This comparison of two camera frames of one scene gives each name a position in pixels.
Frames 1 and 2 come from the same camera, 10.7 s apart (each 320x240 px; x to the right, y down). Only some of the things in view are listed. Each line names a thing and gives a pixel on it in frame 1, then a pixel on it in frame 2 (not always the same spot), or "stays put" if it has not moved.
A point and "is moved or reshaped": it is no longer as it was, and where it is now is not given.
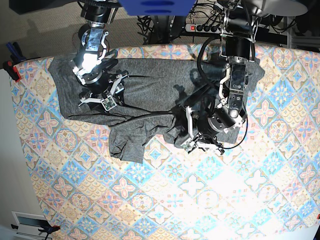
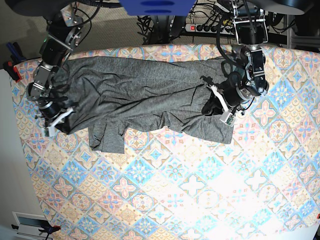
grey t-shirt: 160,91 is moved or reshaped
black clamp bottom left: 48,228 stays put
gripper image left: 103,90 to 54,113
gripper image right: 182,112 to 226,96
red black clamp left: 12,70 stays put
